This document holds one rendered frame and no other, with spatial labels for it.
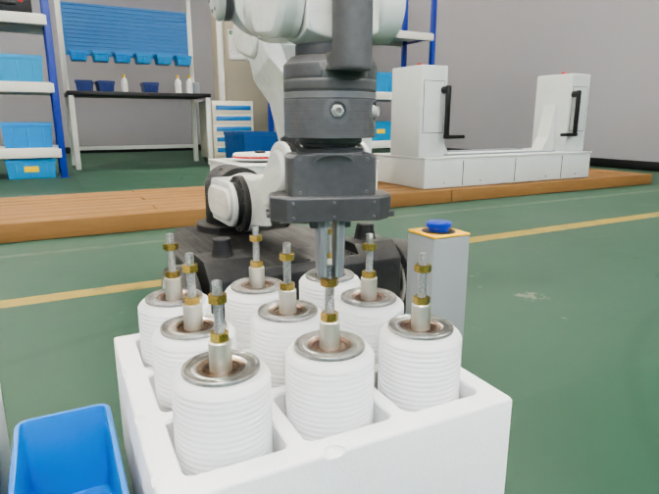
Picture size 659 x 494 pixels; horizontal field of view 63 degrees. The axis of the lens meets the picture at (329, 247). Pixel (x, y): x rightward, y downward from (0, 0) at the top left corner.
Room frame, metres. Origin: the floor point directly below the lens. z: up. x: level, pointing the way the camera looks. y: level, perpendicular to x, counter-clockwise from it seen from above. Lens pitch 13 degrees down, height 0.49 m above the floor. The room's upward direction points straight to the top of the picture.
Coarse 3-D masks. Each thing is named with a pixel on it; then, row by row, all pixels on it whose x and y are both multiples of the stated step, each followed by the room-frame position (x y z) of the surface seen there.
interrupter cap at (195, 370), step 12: (192, 360) 0.49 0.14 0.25; (204, 360) 0.49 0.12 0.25; (240, 360) 0.49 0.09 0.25; (252, 360) 0.49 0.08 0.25; (180, 372) 0.46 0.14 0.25; (192, 372) 0.46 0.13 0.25; (204, 372) 0.47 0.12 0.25; (228, 372) 0.47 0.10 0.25; (240, 372) 0.46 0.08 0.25; (252, 372) 0.46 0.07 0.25; (192, 384) 0.44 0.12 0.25; (204, 384) 0.44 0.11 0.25; (216, 384) 0.44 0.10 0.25; (228, 384) 0.44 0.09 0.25
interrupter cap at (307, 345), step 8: (304, 336) 0.55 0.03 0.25; (312, 336) 0.55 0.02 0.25; (344, 336) 0.55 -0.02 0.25; (352, 336) 0.55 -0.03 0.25; (296, 344) 0.53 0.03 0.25; (304, 344) 0.53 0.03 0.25; (312, 344) 0.53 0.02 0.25; (344, 344) 0.53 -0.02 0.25; (352, 344) 0.53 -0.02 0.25; (360, 344) 0.53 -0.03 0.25; (296, 352) 0.51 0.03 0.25; (304, 352) 0.51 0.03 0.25; (312, 352) 0.51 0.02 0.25; (320, 352) 0.51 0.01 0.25; (328, 352) 0.51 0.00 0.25; (336, 352) 0.51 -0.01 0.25; (344, 352) 0.51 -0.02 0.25; (352, 352) 0.51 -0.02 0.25; (360, 352) 0.51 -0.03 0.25; (320, 360) 0.49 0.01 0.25; (328, 360) 0.49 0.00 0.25; (336, 360) 0.49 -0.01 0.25; (344, 360) 0.50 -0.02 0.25
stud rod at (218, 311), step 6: (216, 282) 0.47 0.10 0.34; (222, 282) 0.48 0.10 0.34; (216, 288) 0.47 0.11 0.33; (222, 288) 0.48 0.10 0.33; (216, 294) 0.47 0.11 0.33; (222, 294) 0.48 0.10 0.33; (216, 306) 0.47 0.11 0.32; (222, 306) 0.48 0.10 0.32; (216, 312) 0.47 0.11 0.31; (222, 312) 0.48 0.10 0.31; (216, 318) 0.47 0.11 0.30; (222, 318) 0.48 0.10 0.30; (216, 324) 0.47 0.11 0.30; (222, 324) 0.47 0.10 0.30; (216, 330) 0.47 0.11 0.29; (222, 330) 0.47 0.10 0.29
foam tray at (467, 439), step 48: (144, 384) 0.58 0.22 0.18; (480, 384) 0.58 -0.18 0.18; (144, 432) 0.48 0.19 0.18; (288, 432) 0.48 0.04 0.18; (384, 432) 0.48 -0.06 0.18; (432, 432) 0.50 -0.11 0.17; (480, 432) 0.53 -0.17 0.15; (144, 480) 0.46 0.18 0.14; (192, 480) 0.41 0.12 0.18; (240, 480) 0.41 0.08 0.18; (288, 480) 0.43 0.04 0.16; (336, 480) 0.45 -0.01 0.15; (384, 480) 0.47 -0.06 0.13; (432, 480) 0.50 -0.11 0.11; (480, 480) 0.53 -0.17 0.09
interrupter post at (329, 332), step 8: (320, 320) 0.53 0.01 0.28; (320, 328) 0.53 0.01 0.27; (328, 328) 0.52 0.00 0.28; (336, 328) 0.52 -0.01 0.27; (320, 336) 0.53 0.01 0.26; (328, 336) 0.52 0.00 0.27; (336, 336) 0.52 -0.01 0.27; (320, 344) 0.53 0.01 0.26; (328, 344) 0.52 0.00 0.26; (336, 344) 0.52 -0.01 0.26
